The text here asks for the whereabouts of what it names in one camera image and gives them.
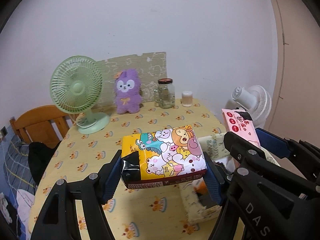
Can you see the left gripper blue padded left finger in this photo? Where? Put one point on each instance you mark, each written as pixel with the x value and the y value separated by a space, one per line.
pixel 110 177

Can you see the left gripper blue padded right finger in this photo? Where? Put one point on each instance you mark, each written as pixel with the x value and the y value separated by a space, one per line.
pixel 214 181

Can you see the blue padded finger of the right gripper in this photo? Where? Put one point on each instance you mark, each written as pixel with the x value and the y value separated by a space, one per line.
pixel 286 148

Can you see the cartoon tissue pack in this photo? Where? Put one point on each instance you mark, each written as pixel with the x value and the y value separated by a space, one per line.
pixel 165 157

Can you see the pink wet wipes pack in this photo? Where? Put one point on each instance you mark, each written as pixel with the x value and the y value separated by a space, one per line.
pixel 240 122

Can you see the green orange tissue pack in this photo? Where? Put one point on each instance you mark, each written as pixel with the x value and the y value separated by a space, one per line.
pixel 203 193

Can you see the yellow cartoon storage box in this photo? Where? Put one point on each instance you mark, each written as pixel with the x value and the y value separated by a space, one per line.
pixel 198 204

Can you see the white floor fan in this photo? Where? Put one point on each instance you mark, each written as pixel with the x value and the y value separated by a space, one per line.
pixel 256 100

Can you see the yellow cartoon tablecloth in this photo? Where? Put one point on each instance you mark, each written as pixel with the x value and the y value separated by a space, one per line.
pixel 156 213

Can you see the black chair back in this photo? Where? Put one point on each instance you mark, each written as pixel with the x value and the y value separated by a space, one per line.
pixel 39 157

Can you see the purple plush toy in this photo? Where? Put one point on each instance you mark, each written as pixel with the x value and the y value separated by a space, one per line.
pixel 127 91

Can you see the cotton swab container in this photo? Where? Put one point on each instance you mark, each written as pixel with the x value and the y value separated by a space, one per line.
pixel 187 98

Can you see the pile of clothes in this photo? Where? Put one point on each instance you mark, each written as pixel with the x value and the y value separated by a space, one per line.
pixel 15 211

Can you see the glass jar with lid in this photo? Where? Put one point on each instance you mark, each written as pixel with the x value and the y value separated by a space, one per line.
pixel 164 93

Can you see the blue plaid bedding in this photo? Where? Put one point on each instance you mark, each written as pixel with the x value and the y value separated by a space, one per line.
pixel 16 168

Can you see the green desk fan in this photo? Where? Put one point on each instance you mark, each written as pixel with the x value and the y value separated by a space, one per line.
pixel 75 87

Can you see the beige cartoon backboard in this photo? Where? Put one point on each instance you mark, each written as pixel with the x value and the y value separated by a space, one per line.
pixel 149 66

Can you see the wall power socket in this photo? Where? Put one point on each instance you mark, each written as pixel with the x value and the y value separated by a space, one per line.
pixel 3 131

